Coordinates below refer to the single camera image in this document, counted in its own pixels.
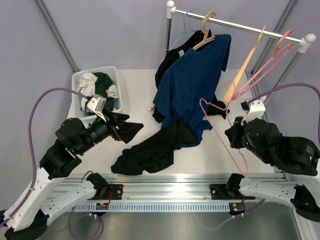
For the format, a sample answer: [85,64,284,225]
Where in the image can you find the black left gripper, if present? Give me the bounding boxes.
[76,108,144,155]

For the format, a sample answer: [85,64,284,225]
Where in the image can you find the pink wire hanger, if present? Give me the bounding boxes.
[199,81,249,177]

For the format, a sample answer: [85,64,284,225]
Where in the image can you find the light blue t-shirt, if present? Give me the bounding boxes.
[78,96,119,117]

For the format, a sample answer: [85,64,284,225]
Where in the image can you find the beige wooden hanger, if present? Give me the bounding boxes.
[192,11,216,51]
[223,26,266,103]

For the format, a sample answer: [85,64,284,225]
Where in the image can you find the black t-shirt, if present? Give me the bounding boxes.
[111,120,197,176]
[155,30,227,119]

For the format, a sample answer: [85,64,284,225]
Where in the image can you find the green and white raglan shirt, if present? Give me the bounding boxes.
[77,72,119,99]

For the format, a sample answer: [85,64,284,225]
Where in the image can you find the pink plastic hanger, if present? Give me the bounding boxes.
[231,30,293,100]

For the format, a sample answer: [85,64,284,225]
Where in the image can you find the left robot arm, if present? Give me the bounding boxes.
[0,112,144,240]

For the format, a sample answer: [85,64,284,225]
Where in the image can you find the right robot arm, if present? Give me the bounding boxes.
[224,116,320,222]

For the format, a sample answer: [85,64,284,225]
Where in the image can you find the black t-shirt back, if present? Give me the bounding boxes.
[155,30,227,119]

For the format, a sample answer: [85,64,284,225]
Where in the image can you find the white plastic basket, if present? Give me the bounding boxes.
[69,66,123,119]

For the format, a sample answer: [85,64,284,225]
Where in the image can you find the right small circuit board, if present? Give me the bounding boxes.
[229,202,246,216]

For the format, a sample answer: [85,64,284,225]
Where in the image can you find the small circuit board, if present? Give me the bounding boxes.
[229,202,246,216]
[96,202,110,211]

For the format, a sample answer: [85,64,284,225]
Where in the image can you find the left small circuit board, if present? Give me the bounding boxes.
[96,202,110,211]

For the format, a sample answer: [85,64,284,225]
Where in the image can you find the white metal clothes rack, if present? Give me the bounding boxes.
[146,0,317,111]

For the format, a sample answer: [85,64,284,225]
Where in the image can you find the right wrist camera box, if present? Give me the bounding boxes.
[241,99,266,125]

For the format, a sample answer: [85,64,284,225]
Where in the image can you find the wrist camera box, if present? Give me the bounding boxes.
[241,99,266,125]
[85,94,107,122]

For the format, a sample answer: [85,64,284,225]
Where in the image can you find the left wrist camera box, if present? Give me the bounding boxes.
[85,94,107,122]

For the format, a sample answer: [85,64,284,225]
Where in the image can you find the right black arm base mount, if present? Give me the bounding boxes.
[209,183,242,200]

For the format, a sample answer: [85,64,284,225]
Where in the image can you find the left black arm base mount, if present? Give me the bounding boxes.
[89,184,124,200]

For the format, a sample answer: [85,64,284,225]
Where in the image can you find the aluminium rail frame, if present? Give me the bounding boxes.
[47,172,297,202]

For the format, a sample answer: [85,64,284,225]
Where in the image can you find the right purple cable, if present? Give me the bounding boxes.
[248,82,320,105]

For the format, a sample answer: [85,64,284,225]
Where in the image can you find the purple cable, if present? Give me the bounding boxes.
[248,82,320,105]
[0,87,90,228]

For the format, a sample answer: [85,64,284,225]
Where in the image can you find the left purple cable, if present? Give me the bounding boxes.
[0,87,90,228]

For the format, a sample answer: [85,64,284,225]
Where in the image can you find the white perforated cable duct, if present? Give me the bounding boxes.
[74,202,230,213]

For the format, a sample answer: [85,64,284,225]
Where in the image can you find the light blue wire hanger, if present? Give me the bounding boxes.
[169,9,196,51]

